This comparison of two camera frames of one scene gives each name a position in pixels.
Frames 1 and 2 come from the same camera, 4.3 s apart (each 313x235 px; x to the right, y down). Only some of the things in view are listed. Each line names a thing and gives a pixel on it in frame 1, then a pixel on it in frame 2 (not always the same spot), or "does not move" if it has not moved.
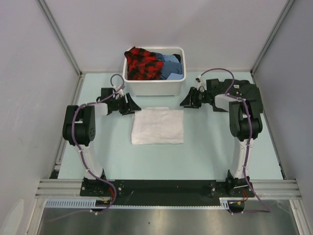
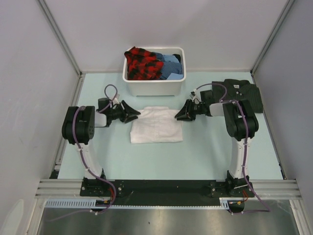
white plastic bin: (155, 87) does not move
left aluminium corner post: (56, 30) does not move
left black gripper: (129, 107) to (127, 111)
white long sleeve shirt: (158, 125) does not move
